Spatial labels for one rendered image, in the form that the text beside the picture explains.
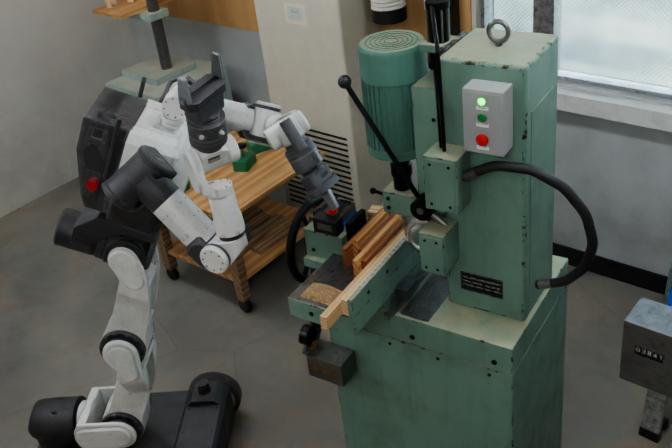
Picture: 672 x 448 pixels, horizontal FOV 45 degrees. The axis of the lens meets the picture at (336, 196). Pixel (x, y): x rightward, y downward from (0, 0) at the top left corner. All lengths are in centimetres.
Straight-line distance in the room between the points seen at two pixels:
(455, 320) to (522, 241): 31
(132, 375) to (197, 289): 130
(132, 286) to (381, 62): 98
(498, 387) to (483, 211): 49
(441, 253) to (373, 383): 58
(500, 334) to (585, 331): 131
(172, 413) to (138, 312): 61
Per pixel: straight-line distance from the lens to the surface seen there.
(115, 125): 213
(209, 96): 179
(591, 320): 353
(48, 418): 296
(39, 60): 495
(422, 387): 240
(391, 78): 207
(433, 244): 208
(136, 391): 277
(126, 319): 259
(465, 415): 240
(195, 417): 299
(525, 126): 193
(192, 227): 204
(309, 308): 219
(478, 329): 221
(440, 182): 199
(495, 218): 208
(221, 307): 376
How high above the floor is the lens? 222
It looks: 30 degrees down
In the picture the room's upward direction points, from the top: 7 degrees counter-clockwise
